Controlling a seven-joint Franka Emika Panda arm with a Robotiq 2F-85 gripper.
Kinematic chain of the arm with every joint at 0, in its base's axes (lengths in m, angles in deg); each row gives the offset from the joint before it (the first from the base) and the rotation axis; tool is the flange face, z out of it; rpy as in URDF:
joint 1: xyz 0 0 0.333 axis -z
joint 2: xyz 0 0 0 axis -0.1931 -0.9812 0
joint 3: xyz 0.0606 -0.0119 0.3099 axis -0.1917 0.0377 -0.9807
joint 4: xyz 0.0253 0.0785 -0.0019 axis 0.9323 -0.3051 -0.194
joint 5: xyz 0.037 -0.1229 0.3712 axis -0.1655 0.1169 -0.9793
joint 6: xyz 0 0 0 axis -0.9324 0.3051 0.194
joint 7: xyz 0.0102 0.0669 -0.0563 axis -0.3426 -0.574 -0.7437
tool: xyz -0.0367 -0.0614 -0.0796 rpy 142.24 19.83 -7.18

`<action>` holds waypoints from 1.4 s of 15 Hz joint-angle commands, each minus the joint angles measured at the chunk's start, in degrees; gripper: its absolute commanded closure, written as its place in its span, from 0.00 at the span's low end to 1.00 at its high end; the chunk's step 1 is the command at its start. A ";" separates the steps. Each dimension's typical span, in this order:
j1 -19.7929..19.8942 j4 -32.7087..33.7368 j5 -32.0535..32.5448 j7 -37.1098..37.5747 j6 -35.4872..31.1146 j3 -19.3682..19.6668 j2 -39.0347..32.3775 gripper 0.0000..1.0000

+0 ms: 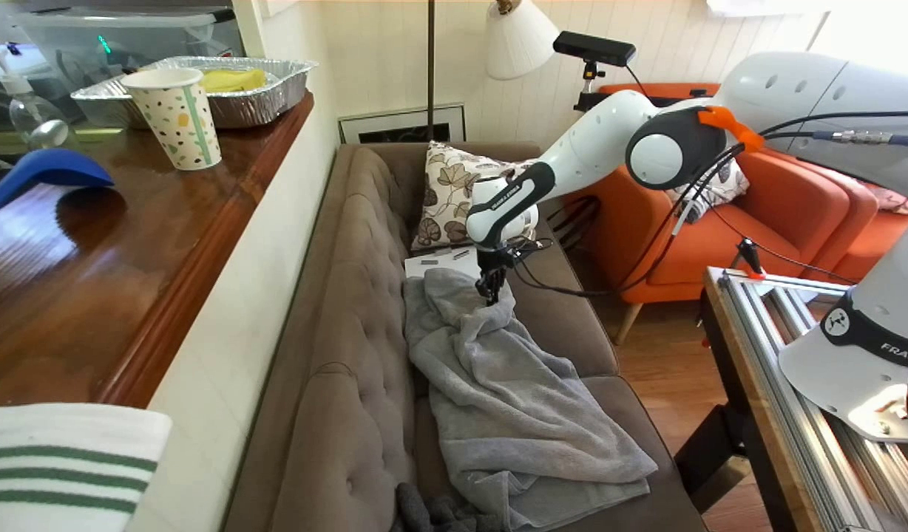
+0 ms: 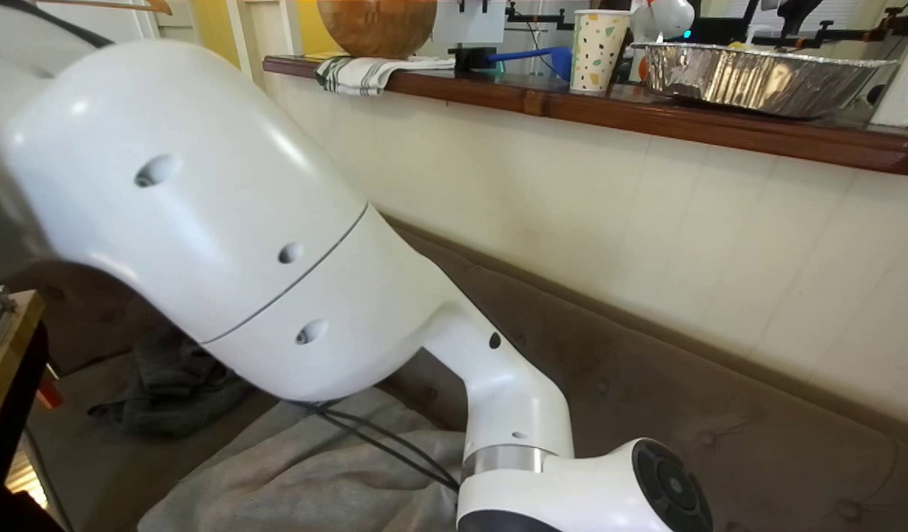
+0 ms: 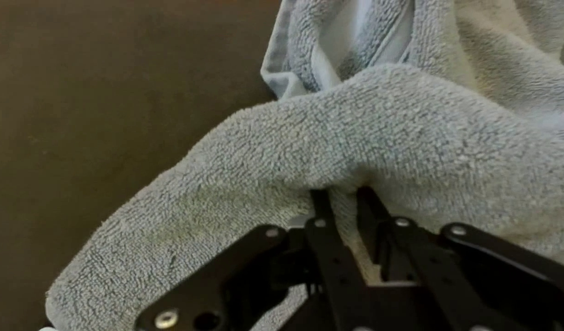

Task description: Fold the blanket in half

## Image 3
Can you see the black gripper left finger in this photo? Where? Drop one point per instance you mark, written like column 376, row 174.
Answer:
column 251, row 288

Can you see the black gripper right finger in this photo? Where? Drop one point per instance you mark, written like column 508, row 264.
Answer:
column 477, row 282

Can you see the grey fleece blanket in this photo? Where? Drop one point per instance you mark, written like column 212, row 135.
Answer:
column 385, row 135

